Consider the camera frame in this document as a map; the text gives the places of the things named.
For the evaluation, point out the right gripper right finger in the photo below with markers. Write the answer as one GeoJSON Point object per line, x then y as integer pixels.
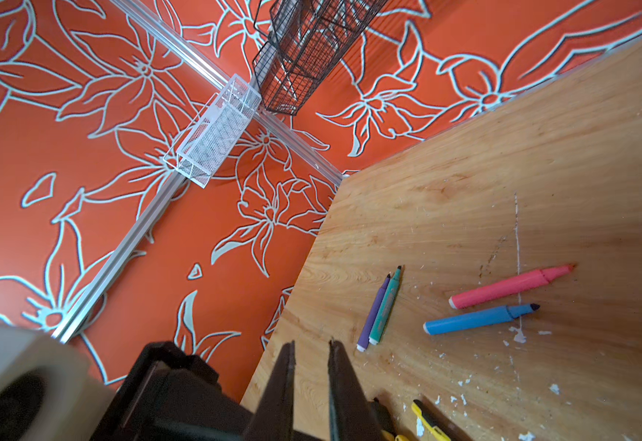
{"type": "Point", "coordinates": [350, 416]}

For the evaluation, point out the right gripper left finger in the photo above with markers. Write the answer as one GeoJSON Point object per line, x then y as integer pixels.
{"type": "Point", "coordinates": [273, 419]}

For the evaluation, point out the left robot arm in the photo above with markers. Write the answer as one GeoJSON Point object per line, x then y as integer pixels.
{"type": "Point", "coordinates": [47, 393]}

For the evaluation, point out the purple marker pen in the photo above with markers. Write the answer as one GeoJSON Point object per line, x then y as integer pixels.
{"type": "Point", "coordinates": [363, 340]}

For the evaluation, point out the green marker pen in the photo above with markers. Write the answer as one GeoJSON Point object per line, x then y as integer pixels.
{"type": "Point", "coordinates": [385, 308]}

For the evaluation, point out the blue marker pen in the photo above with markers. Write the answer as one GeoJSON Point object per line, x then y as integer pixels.
{"type": "Point", "coordinates": [472, 320]}

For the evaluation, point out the pink marker pen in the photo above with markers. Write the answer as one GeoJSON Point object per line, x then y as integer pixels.
{"type": "Point", "coordinates": [508, 287]}

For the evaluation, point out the yellow black pliers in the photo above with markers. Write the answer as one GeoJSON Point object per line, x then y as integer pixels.
{"type": "Point", "coordinates": [430, 421]}

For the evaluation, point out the white mesh basket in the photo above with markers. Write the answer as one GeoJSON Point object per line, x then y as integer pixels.
{"type": "Point", "coordinates": [201, 149]}

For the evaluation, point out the black wire basket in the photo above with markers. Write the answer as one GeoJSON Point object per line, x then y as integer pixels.
{"type": "Point", "coordinates": [305, 40]}

